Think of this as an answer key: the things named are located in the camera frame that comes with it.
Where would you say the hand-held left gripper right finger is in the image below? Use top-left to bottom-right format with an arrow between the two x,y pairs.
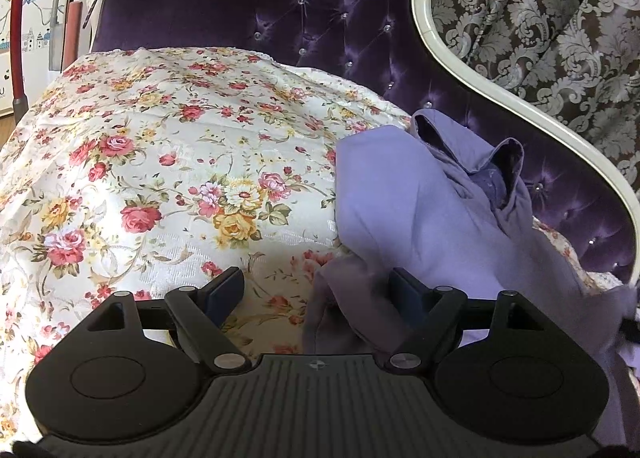
387,267 -> 548,372

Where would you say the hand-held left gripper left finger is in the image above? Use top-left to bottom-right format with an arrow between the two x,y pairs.
75,267 -> 252,374

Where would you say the lavender small garment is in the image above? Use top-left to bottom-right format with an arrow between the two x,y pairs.
301,108 -> 640,458

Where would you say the floral bedspread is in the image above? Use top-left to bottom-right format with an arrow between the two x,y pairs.
0,45 -> 626,449

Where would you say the purple tufted headboard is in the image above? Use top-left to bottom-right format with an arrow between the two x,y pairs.
90,0 -> 640,284

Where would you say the brown damask curtain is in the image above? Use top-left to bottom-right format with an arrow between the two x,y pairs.
429,0 -> 640,184

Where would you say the red curved pole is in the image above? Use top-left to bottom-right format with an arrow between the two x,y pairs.
9,0 -> 36,124

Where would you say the cartoon wall poster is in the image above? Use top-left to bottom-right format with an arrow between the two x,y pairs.
0,0 -> 71,116

